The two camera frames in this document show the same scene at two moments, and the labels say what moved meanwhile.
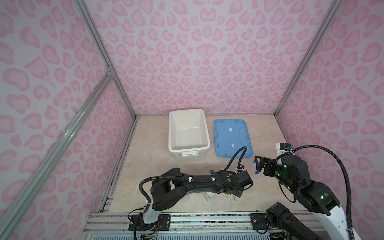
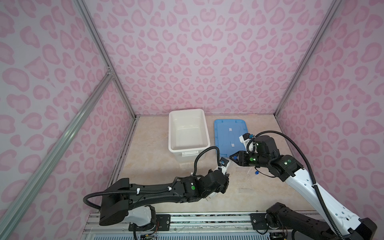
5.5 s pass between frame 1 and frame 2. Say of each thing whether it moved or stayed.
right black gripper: moved
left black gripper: moved
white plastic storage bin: stayed
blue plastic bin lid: stayed
